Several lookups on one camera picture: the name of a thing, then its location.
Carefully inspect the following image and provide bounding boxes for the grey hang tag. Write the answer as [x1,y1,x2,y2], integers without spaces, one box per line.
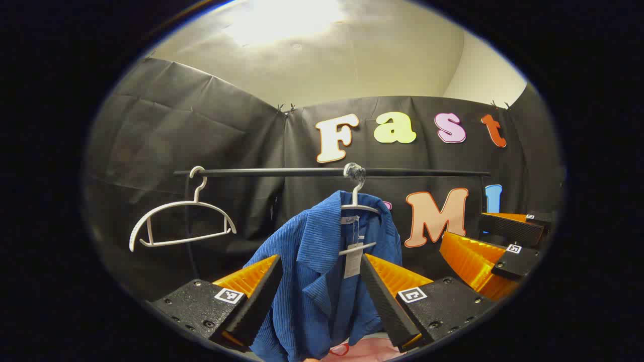
[344,243,364,279]

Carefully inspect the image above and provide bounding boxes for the black clothes rail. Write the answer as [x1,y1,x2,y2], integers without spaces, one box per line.
[174,167,491,177]

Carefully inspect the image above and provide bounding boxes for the white empty clothes hanger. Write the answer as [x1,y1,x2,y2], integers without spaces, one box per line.
[129,166,237,252]

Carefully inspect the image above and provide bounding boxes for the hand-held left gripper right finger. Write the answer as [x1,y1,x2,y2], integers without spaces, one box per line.
[360,253,497,352]

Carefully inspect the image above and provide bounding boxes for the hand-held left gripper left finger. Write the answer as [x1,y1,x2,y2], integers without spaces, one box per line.
[151,254,284,352]

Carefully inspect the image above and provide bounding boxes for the white clothes hanger hook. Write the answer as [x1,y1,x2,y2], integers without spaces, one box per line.
[338,162,383,256]

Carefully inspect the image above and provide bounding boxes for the blue corduroy jacket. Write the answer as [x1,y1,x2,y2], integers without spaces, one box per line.
[243,190,403,362]

